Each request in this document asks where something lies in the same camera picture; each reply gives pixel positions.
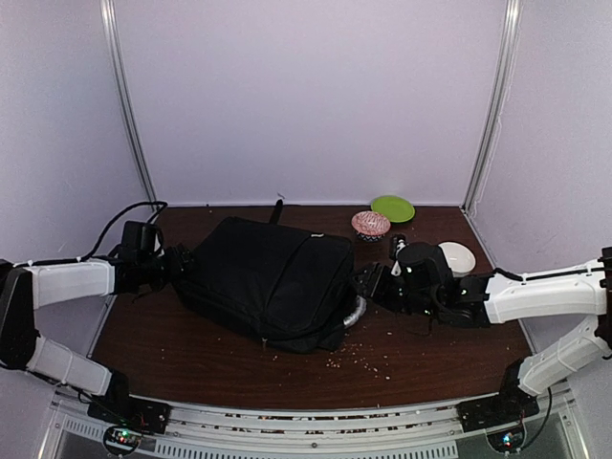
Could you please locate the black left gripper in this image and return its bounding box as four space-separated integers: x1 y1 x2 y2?
139 243 197 293

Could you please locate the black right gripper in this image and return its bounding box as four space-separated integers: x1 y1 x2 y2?
349 263 440 320

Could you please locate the black student backpack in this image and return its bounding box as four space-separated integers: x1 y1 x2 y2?
172 205 367 354

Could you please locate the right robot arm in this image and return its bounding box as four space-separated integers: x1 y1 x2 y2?
352 236 611 423

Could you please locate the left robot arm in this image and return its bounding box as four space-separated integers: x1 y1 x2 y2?
1 221 193 425

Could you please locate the red patterned bowl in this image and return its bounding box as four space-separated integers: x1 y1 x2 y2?
351 210 391 242

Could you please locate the green plate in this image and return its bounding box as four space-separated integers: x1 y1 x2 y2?
370 195 416 224

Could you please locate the white bowl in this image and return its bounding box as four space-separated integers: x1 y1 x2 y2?
439 241 476 277

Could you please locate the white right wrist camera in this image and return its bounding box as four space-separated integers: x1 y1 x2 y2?
389 233 407 276

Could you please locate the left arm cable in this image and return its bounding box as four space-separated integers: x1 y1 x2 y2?
13 200 168 267

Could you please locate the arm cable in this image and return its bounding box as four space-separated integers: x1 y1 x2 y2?
13 200 168 267
492 267 603 283

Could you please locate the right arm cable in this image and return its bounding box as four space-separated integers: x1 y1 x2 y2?
492 267 603 283

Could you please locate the right aluminium frame post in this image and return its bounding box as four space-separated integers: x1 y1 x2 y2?
462 0 523 216

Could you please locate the aluminium frame post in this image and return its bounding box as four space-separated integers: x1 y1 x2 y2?
99 0 158 202
462 0 523 216

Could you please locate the left aluminium frame post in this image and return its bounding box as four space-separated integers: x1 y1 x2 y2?
99 0 158 202

